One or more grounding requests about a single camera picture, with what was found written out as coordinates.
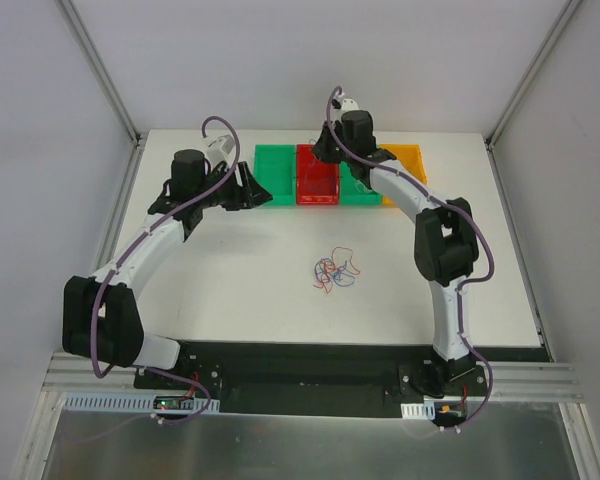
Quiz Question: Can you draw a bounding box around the multicolour cable bundle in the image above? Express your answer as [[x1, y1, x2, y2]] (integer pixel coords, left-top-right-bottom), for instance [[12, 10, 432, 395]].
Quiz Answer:
[[311, 245, 363, 294]]

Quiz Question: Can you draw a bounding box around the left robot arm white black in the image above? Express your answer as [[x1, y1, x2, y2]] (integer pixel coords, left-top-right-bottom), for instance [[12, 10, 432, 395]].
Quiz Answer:
[[62, 149, 273, 389]]

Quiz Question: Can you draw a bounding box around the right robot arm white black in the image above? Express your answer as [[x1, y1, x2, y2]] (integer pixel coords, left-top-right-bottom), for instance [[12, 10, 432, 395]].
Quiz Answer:
[[313, 110, 479, 399]]

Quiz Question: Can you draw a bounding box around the red plastic bin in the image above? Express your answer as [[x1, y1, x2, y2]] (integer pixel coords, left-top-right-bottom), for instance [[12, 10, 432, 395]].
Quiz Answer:
[[296, 144, 340, 206]]

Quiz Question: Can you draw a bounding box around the green plastic bin left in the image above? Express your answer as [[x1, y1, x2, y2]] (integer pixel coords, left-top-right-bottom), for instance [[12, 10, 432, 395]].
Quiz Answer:
[[254, 144, 296, 206]]

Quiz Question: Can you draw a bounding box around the green plastic bin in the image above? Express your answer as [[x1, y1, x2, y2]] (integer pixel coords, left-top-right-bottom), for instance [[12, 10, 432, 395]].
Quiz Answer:
[[339, 162, 382, 206], [254, 144, 296, 206]]

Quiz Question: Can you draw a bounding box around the green plastic bin right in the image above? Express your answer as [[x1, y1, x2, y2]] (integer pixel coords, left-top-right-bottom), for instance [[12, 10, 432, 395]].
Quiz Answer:
[[339, 162, 382, 206]]

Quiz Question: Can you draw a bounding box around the yellow plastic bin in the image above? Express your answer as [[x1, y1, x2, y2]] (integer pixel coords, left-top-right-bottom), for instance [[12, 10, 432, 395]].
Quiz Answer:
[[380, 144, 428, 185]]

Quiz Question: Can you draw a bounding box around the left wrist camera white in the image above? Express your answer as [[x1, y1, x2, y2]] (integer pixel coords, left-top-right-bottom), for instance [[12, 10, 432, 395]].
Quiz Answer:
[[205, 134, 235, 165]]

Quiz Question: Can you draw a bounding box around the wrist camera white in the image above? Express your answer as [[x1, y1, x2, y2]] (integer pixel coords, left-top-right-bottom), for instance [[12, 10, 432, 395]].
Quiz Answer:
[[330, 94, 360, 114], [205, 134, 235, 165]]

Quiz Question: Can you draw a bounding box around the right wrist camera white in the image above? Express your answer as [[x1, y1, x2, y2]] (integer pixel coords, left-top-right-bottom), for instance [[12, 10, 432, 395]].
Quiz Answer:
[[330, 94, 360, 114]]

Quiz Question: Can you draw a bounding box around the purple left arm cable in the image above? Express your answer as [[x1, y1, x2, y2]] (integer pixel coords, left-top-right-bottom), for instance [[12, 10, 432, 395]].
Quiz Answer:
[[90, 115, 241, 380]]

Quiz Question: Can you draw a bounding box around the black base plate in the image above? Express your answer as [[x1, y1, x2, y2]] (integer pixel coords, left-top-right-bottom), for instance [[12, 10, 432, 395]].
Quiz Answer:
[[133, 341, 549, 418]]

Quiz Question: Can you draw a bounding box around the left white cable duct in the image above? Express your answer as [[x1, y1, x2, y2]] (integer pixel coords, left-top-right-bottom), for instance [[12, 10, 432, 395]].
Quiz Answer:
[[64, 393, 220, 415]]

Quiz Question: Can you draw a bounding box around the white cable duct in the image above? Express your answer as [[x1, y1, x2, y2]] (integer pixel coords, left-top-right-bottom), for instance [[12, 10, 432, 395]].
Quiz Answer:
[[64, 393, 220, 415], [400, 401, 436, 421]]

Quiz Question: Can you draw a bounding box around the aluminium frame rail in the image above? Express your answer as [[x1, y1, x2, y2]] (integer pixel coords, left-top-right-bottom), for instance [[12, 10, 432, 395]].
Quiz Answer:
[[43, 352, 135, 392]]

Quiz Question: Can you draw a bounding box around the right white cable duct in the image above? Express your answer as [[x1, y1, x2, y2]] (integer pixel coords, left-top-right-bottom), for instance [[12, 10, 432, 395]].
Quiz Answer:
[[400, 401, 436, 421]]

